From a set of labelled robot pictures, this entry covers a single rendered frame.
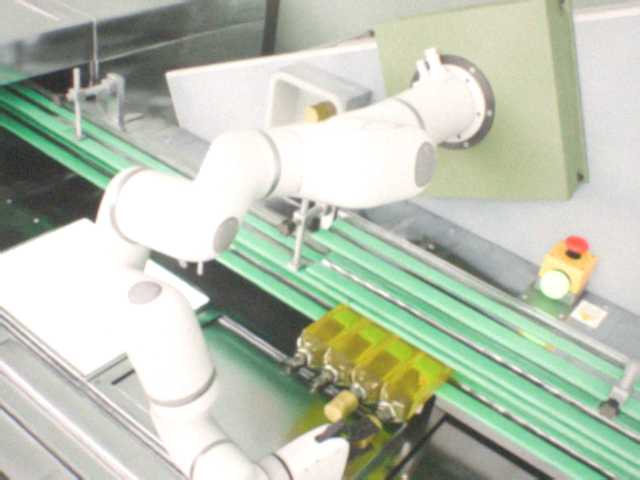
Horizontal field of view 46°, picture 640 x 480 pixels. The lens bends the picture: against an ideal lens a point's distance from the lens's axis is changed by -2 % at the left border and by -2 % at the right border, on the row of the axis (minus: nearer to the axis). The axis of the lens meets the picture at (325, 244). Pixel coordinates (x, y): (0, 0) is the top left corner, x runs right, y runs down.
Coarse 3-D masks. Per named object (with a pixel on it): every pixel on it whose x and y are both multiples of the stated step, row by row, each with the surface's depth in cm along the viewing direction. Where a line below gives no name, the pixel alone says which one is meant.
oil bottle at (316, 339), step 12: (336, 312) 134; (348, 312) 135; (312, 324) 131; (324, 324) 131; (336, 324) 132; (348, 324) 132; (300, 336) 129; (312, 336) 128; (324, 336) 129; (336, 336) 129; (312, 348) 127; (324, 348) 127; (312, 360) 127
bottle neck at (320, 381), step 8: (328, 368) 124; (312, 376) 123; (320, 376) 123; (328, 376) 123; (336, 376) 124; (312, 384) 124; (320, 384) 122; (328, 384) 123; (312, 392) 123; (320, 392) 122
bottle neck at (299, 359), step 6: (300, 348) 128; (294, 354) 126; (300, 354) 126; (306, 354) 127; (288, 360) 125; (294, 360) 125; (300, 360) 125; (306, 360) 126; (282, 366) 125; (288, 366) 124; (294, 366) 124; (300, 366) 125; (282, 372) 125; (288, 372) 126; (294, 372) 124
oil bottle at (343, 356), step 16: (368, 320) 134; (352, 336) 130; (368, 336) 130; (384, 336) 131; (336, 352) 126; (352, 352) 126; (368, 352) 128; (336, 368) 124; (352, 368) 125; (336, 384) 126
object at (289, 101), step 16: (272, 80) 143; (288, 80) 140; (272, 96) 144; (288, 96) 148; (304, 96) 149; (320, 96) 146; (336, 96) 136; (272, 112) 147; (288, 112) 150; (304, 112) 150
